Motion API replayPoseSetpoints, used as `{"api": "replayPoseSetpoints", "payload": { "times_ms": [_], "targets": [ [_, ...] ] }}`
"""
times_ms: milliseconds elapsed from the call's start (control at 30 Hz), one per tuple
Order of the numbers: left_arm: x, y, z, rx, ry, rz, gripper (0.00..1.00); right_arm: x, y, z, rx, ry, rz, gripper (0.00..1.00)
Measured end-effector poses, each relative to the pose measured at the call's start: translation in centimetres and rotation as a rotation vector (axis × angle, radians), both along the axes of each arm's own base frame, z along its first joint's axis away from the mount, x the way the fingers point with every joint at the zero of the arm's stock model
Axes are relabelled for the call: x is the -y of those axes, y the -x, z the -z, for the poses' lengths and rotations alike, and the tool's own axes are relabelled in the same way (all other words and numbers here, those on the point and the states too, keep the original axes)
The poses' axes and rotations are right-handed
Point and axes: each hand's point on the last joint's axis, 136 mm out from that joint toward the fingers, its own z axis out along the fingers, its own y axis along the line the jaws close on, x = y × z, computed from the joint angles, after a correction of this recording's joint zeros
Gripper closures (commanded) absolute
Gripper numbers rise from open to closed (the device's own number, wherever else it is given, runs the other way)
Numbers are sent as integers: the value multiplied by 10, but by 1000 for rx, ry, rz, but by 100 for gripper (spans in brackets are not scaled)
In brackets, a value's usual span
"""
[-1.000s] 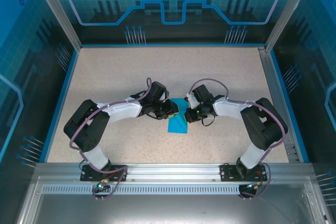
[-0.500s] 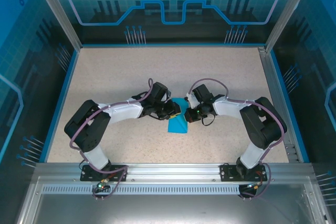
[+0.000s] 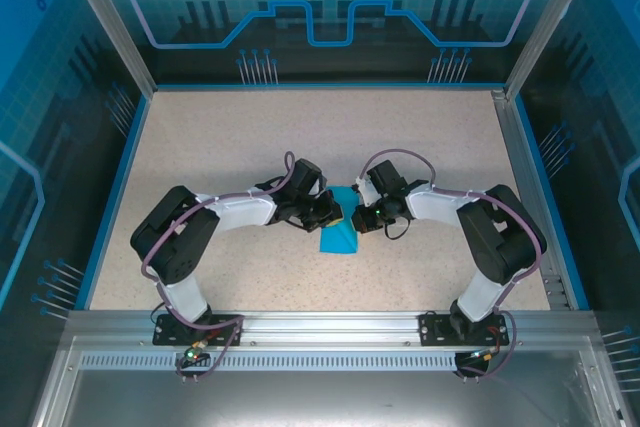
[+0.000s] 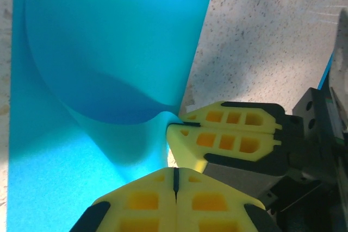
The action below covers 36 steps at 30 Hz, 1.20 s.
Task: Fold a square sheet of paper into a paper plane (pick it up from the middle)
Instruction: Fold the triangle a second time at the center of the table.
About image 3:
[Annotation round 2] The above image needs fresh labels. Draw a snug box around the small connector with green light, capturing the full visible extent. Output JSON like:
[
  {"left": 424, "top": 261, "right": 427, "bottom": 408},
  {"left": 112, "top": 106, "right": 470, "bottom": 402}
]
[
  {"left": 183, "top": 340, "right": 208, "bottom": 364},
  {"left": 467, "top": 344, "right": 504, "bottom": 361}
]

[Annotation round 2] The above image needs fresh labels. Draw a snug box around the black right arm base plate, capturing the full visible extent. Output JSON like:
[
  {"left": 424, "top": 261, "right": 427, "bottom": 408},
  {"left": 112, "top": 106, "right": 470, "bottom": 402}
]
[{"left": 418, "top": 311, "right": 507, "bottom": 347}]

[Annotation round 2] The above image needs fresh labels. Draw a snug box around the aluminium mounting rail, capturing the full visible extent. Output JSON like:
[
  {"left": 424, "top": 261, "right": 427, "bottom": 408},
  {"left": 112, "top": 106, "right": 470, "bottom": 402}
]
[{"left": 67, "top": 309, "right": 599, "bottom": 348}]

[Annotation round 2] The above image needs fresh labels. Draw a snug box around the aluminium frame post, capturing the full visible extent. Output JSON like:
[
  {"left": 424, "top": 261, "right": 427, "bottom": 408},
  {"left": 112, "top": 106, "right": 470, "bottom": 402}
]
[
  {"left": 54, "top": 0, "right": 157, "bottom": 98},
  {"left": 503, "top": 0, "right": 605, "bottom": 99}
]

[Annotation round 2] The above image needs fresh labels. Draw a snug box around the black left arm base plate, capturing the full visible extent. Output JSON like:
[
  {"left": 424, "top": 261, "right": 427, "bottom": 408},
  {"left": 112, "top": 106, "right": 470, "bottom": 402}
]
[{"left": 152, "top": 314, "right": 245, "bottom": 347}]

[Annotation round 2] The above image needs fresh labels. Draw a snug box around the slotted aluminium cable duct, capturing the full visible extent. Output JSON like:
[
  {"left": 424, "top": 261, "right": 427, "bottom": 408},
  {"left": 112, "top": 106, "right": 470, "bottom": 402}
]
[{"left": 79, "top": 352, "right": 586, "bottom": 372}]

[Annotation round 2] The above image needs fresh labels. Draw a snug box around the blue cloth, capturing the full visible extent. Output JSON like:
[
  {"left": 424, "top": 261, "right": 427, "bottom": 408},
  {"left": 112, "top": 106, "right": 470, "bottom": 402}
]
[{"left": 318, "top": 186, "right": 361, "bottom": 255}]

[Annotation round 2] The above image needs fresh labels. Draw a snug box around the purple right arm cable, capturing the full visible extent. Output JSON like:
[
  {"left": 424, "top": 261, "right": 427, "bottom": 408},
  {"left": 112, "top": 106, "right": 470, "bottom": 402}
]
[{"left": 359, "top": 147, "right": 547, "bottom": 379}]

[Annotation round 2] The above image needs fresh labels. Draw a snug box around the metal sheet frame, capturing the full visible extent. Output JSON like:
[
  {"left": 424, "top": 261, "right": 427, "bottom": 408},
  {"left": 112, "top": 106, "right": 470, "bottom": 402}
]
[{"left": 29, "top": 336, "right": 631, "bottom": 427}]

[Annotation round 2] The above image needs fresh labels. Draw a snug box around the aluminium side rail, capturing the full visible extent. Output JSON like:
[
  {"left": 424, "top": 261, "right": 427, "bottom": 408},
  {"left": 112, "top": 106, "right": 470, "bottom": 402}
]
[{"left": 490, "top": 88, "right": 574, "bottom": 312}]

